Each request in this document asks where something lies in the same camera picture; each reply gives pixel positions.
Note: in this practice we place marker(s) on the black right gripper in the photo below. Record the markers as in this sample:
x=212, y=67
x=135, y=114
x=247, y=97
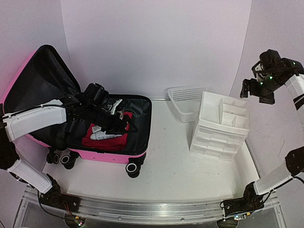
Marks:
x=269, y=99

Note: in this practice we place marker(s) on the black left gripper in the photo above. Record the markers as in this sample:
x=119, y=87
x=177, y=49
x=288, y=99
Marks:
x=115, y=128

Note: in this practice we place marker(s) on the pink cartoon suitcase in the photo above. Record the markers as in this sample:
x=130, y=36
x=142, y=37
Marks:
x=45, y=101

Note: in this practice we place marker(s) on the white cosmetic bottle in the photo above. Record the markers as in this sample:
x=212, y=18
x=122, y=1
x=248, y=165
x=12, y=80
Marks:
x=103, y=136

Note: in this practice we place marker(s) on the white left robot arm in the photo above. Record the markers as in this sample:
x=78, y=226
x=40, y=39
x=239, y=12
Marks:
x=90, y=105

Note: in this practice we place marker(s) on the red folded garment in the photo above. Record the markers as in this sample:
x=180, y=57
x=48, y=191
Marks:
x=114, y=144

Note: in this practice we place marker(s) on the white drawer desk organizer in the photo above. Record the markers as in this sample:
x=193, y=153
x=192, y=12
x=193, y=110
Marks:
x=221, y=127

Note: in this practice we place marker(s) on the white plastic mesh basket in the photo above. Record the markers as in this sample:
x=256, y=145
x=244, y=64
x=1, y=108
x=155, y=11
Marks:
x=186, y=101

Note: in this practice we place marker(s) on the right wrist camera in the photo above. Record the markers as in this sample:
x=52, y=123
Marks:
x=258, y=71

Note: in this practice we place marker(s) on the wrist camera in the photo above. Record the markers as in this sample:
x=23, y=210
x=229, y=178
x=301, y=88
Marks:
x=258, y=71
x=118, y=106

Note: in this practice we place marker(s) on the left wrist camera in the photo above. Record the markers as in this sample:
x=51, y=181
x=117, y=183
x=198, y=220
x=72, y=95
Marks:
x=118, y=106

